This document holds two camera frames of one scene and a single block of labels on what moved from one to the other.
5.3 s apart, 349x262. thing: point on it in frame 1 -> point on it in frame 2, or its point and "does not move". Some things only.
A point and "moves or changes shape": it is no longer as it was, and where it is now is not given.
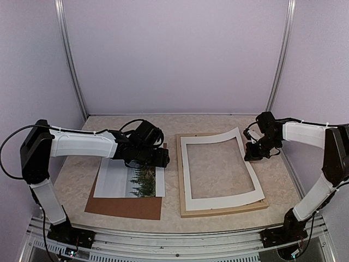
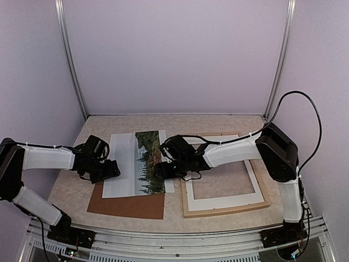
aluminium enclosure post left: (60, 11) does not move
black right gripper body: (263, 149) -> (179, 171)
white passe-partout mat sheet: (226, 200) moves or changes shape
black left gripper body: (144, 158) -> (97, 172)
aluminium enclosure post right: (286, 43) does not move
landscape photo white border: (116, 179) does not move
